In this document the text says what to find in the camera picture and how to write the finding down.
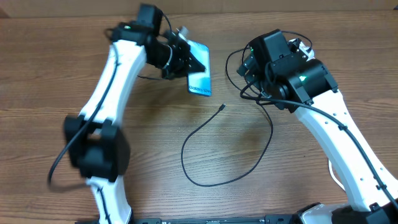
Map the blue Samsung Galaxy smartphone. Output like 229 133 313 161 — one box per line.
174 38 212 96

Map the black USB charging cable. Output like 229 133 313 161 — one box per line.
180 30 313 188

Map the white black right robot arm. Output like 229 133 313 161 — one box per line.
238 29 397 223

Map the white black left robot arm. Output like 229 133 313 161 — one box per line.
64 4 211 223

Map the white power extension strip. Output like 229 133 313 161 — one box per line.
288 38 315 61

